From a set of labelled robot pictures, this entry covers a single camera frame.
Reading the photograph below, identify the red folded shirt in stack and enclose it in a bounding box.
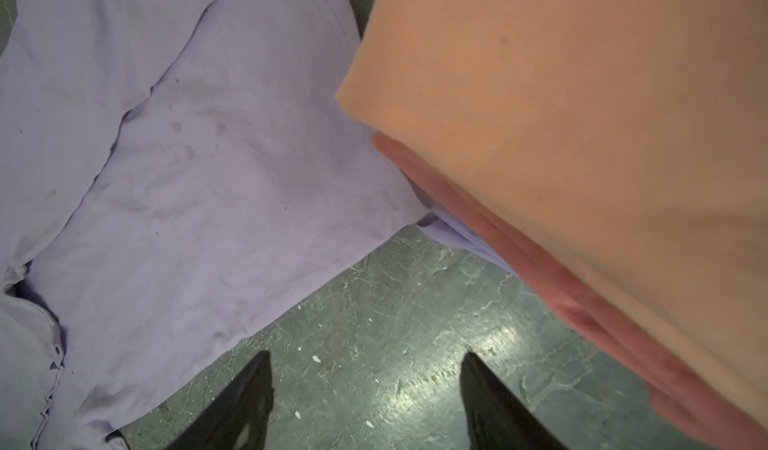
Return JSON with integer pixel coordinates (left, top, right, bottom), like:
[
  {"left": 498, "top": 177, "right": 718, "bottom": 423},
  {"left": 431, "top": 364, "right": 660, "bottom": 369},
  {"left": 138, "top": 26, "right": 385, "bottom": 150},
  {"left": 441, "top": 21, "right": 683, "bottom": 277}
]
[{"left": 373, "top": 133, "right": 767, "bottom": 449}]

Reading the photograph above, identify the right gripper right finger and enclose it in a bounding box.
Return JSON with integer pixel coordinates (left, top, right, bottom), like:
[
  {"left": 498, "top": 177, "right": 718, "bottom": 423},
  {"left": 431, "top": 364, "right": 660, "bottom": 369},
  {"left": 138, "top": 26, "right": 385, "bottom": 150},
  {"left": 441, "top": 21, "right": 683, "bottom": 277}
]
[{"left": 460, "top": 352, "right": 566, "bottom": 450}]

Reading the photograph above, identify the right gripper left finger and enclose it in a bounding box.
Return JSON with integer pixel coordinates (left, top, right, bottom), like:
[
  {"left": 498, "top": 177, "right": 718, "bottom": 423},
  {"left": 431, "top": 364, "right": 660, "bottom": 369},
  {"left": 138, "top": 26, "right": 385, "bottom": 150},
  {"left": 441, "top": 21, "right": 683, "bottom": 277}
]
[{"left": 167, "top": 351, "right": 274, "bottom": 450}]

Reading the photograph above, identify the purple t shirt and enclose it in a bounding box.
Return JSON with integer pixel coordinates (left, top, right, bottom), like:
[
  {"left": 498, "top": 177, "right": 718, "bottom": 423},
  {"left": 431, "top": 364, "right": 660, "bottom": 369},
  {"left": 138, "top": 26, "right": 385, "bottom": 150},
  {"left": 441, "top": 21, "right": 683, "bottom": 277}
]
[{"left": 1, "top": 0, "right": 426, "bottom": 449}]

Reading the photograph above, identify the pink folded t shirt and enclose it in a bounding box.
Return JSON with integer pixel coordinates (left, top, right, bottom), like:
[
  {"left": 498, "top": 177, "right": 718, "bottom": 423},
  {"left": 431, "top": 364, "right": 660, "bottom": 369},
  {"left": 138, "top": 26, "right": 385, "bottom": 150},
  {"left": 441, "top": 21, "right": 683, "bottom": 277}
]
[{"left": 337, "top": 0, "right": 767, "bottom": 423}]

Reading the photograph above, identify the lavender folded shirt in stack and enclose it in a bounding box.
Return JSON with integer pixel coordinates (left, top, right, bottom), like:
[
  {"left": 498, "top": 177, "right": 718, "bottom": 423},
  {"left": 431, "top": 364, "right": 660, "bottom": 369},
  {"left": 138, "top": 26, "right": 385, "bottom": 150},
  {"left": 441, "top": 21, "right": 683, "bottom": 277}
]
[{"left": 407, "top": 177, "right": 515, "bottom": 275}]

